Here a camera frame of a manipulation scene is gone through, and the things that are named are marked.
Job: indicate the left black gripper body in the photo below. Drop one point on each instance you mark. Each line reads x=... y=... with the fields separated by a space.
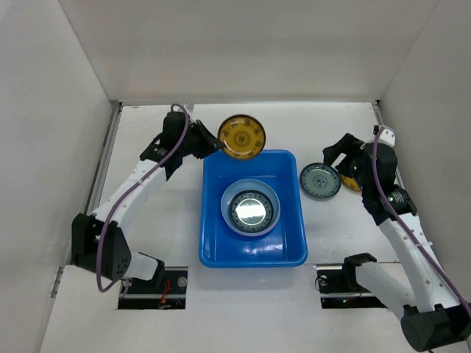
x=199 y=143

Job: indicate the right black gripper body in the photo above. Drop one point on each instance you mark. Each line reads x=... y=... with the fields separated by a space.
x=350 y=158

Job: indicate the green floral plate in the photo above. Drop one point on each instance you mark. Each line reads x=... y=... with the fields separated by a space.
x=319 y=181
x=253 y=213

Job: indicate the yellow patterned plate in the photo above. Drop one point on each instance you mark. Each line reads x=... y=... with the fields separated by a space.
x=350 y=183
x=243 y=137

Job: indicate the light blue plastic plate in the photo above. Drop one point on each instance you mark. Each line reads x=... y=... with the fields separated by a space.
x=241 y=185

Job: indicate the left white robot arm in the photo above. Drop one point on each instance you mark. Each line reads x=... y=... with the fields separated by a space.
x=98 y=238

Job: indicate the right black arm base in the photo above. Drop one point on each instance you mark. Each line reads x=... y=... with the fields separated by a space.
x=337 y=293

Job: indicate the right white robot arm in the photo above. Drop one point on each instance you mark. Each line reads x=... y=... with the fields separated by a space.
x=431 y=311

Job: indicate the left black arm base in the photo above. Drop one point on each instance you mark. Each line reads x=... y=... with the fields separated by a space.
x=170 y=295

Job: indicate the blue plastic bin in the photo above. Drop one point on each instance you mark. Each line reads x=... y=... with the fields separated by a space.
x=283 y=246

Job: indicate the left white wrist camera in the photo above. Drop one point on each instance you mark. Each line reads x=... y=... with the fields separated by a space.
x=189 y=107

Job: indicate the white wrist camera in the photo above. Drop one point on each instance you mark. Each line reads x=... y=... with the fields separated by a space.
x=189 y=107
x=384 y=135

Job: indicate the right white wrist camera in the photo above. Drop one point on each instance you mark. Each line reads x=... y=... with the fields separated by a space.
x=384 y=135

